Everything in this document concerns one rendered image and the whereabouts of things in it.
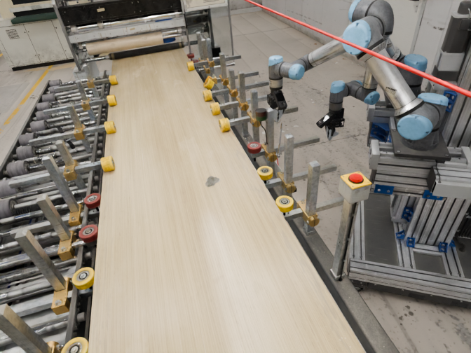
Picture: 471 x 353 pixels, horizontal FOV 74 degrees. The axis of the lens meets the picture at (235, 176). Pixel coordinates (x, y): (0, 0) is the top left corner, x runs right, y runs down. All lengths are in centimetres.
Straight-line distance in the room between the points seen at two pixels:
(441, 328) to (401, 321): 21
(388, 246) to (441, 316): 47
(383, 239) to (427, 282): 36
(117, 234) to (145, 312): 41
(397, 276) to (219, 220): 118
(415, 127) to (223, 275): 94
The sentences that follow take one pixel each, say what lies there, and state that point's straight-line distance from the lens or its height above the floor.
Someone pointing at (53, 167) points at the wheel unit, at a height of 111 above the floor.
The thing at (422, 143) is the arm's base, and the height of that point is 107.
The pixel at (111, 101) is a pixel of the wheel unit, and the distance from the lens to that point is 263.
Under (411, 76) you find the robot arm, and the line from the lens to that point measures 201.
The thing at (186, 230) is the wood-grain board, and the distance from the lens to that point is 135.
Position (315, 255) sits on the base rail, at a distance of 149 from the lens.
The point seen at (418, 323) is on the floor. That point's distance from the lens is 226.
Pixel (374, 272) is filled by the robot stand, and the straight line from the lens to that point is 209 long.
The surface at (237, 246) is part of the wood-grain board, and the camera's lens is 126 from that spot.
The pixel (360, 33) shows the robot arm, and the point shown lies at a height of 153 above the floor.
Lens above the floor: 187
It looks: 38 degrees down
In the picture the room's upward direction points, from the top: 6 degrees counter-clockwise
